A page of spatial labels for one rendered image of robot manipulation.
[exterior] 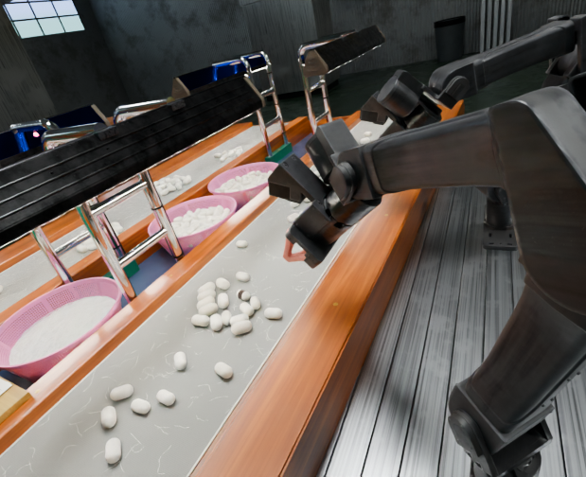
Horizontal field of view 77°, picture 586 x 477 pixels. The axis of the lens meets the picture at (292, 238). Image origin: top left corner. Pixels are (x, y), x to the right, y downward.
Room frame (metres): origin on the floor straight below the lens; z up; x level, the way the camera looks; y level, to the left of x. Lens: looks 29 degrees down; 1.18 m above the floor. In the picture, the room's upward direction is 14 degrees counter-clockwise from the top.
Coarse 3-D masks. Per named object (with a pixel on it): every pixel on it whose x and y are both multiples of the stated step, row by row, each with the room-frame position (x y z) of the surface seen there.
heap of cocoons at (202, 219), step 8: (208, 208) 1.11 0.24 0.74; (216, 208) 1.11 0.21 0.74; (184, 216) 1.10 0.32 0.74; (192, 216) 1.08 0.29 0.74; (200, 216) 1.06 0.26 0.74; (208, 216) 1.07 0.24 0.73; (216, 216) 1.03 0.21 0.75; (224, 216) 1.02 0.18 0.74; (176, 224) 1.06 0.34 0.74; (184, 224) 1.03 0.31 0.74; (192, 224) 1.02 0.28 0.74; (200, 224) 1.00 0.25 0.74; (208, 224) 0.98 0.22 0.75; (176, 232) 0.99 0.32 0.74; (184, 232) 0.99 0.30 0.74; (192, 232) 0.96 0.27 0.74
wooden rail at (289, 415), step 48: (432, 192) 0.95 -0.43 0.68; (384, 240) 0.64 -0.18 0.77; (336, 288) 0.53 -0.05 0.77; (384, 288) 0.56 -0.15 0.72; (288, 336) 0.44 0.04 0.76; (336, 336) 0.41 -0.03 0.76; (288, 384) 0.35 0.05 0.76; (336, 384) 0.36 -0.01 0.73; (240, 432) 0.30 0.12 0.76; (288, 432) 0.28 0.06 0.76
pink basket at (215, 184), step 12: (240, 168) 1.38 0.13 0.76; (252, 168) 1.37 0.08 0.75; (264, 168) 1.35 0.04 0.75; (216, 180) 1.31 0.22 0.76; (228, 180) 1.35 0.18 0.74; (216, 192) 1.16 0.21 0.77; (228, 192) 1.13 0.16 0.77; (240, 192) 1.12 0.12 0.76; (252, 192) 1.13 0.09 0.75; (240, 204) 1.14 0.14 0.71
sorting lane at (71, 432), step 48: (192, 288) 0.68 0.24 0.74; (240, 288) 0.64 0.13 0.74; (288, 288) 0.60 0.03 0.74; (144, 336) 0.56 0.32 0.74; (192, 336) 0.53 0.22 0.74; (240, 336) 0.49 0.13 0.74; (96, 384) 0.47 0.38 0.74; (144, 384) 0.44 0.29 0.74; (192, 384) 0.41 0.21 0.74; (240, 384) 0.39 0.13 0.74; (48, 432) 0.39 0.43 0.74; (96, 432) 0.37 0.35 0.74; (144, 432) 0.35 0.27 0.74; (192, 432) 0.33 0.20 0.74
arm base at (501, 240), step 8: (488, 200) 0.73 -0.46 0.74; (488, 208) 0.72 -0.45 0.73; (496, 208) 0.70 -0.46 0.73; (504, 208) 0.70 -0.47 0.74; (488, 216) 0.72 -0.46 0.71; (496, 216) 0.70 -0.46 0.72; (504, 216) 0.69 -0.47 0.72; (488, 224) 0.72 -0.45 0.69; (496, 224) 0.70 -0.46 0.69; (504, 224) 0.69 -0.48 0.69; (512, 224) 0.69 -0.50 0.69; (488, 232) 0.70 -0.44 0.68; (496, 232) 0.69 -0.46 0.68; (504, 232) 0.69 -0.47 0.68; (512, 232) 0.68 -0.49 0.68; (488, 240) 0.67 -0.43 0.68; (496, 240) 0.66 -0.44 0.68; (504, 240) 0.65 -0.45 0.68; (512, 240) 0.65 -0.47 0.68; (488, 248) 0.65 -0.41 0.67; (496, 248) 0.64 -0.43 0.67; (504, 248) 0.64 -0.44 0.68; (512, 248) 0.63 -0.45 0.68
